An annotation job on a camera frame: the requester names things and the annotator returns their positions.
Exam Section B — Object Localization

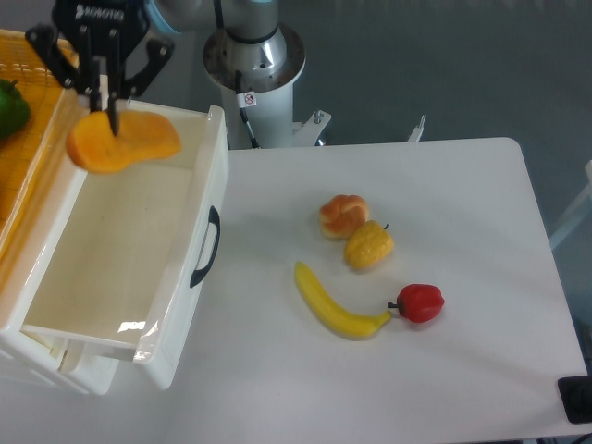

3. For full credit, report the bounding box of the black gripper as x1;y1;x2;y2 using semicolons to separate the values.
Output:
25;1;174;136

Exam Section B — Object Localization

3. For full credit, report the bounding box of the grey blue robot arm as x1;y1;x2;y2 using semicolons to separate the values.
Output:
25;1;288;148

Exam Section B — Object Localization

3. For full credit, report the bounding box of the white drawer cabinet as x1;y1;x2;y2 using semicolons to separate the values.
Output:
0;71;121;396

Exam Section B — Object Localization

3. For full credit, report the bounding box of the open white upper drawer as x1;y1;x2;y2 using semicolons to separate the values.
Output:
46;105;228;389

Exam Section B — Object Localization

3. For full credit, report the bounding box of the round knotted bread roll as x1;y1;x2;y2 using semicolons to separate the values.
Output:
318;194;369;240

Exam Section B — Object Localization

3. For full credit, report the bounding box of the green bell pepper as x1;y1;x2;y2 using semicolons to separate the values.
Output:
0;79;31;139

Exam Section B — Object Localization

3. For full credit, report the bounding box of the yellow plastic basket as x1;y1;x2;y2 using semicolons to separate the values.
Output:
1;30;81;255

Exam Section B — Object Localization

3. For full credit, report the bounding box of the yellow bell pepper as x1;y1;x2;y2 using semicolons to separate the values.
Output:
343;220;394;270

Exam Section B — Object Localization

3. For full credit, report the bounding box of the yellow banana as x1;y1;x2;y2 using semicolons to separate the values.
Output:
293;261;391;340

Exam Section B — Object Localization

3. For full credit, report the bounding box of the red bell pepper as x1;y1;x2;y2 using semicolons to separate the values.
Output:
388;284;445;324

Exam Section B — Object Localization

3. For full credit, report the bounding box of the black device at edge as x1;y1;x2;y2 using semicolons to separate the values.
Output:
558;376;591;425

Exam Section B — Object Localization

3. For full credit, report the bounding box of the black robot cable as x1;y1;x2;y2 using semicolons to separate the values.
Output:
234;68;263;150

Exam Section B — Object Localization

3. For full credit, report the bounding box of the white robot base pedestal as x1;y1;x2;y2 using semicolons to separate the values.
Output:
203;23;331;150

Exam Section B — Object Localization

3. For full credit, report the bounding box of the dark blue drawer handle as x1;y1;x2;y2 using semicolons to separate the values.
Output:
189;205;221;289

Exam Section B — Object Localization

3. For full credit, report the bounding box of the white frame at right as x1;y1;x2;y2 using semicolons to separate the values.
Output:
549;161;591;251

